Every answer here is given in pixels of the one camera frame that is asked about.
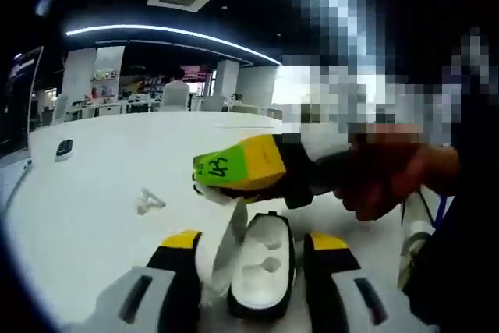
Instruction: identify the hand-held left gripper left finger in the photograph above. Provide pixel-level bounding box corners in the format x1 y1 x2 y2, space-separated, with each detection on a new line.
65 229 204 329

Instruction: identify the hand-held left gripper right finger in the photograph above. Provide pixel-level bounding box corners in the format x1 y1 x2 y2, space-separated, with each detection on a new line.
303 230 434 329

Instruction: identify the white earbud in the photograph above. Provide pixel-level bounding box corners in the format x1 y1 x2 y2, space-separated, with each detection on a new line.
134 187 168 216
193 183 239 208

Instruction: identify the black and white earbud case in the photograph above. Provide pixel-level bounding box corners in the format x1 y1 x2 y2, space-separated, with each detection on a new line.
210 200 297 319

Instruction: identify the person's right hand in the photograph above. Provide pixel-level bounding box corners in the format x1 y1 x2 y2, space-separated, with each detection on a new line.
334 140 462 222

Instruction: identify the flat white strip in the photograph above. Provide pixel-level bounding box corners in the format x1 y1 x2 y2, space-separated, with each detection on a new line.
212 121 276 130

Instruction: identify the white table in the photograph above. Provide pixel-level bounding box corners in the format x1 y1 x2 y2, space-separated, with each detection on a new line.
0 108 441 328

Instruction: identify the white mesh office chair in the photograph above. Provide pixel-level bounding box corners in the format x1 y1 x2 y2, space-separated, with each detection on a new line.
161 85 191 112

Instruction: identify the person's black top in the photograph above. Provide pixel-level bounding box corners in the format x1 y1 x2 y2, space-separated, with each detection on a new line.
401 145 499 328

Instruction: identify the small black and white device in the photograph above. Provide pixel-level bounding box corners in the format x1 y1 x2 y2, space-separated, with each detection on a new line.
54 138 75 163

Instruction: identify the colourful display shelf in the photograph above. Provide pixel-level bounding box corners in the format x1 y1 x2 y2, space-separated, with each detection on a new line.
90 67 120 106

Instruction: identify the white ceiling light strip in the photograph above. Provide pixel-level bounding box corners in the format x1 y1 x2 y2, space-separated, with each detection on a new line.
65 23 282 66

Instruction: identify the pink wall screen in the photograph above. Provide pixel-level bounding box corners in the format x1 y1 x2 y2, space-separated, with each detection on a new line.
182 63 214 81

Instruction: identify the blue lanyard strap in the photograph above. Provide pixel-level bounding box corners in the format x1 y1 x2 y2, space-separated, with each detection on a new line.
435 193 450 229

